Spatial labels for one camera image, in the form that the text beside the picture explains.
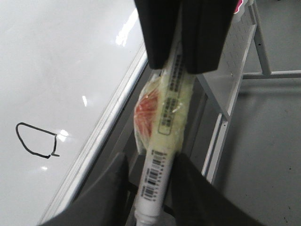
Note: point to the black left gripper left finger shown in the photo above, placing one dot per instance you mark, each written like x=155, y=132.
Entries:
x=105, y=203

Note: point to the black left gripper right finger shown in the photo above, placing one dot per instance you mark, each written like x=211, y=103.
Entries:
x=196, y=202

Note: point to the white whiteboard marker with tape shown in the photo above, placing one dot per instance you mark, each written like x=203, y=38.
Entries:
x=175, y=92

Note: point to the black fabric covered robot arm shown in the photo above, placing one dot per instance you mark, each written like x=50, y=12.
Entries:
x=183, y=38

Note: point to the grey metal whiteboard stand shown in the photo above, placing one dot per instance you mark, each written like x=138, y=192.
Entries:
x=144, y=115

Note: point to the white glossy whiteboard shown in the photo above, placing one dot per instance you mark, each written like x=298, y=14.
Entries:
x=66, y=70

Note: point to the white pegboard shelf rack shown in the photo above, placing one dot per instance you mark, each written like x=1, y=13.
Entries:
x=222, y=85

